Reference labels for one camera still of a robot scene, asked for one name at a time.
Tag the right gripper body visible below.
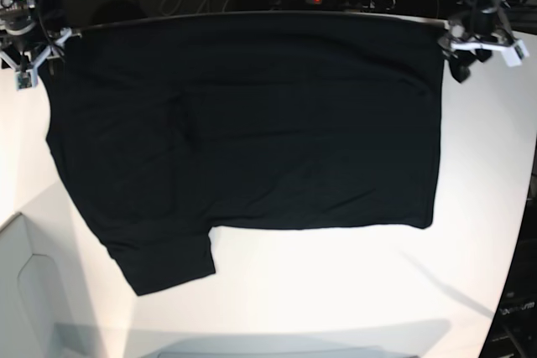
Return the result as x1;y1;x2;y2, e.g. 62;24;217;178
1;29;81;75

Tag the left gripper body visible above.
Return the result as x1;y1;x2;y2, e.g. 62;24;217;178
438;9;519;53

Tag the black T-shirt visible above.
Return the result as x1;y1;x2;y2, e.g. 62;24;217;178
39;13;444;295

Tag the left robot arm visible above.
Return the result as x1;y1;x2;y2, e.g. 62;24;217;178
438;0;526;83

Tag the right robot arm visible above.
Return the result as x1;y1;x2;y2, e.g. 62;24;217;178
1;0;65;71

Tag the black power strip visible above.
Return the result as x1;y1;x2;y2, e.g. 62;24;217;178
274;0;397;13

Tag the grey monitor edge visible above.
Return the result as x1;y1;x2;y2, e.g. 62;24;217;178
156;345;419;358

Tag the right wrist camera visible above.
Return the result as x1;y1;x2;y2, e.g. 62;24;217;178
15;70;39;91

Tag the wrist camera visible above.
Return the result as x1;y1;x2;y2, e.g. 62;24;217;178
502;39;529;67
15;70;39;91

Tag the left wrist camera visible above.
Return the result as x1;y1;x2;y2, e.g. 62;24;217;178
502;39;529;67

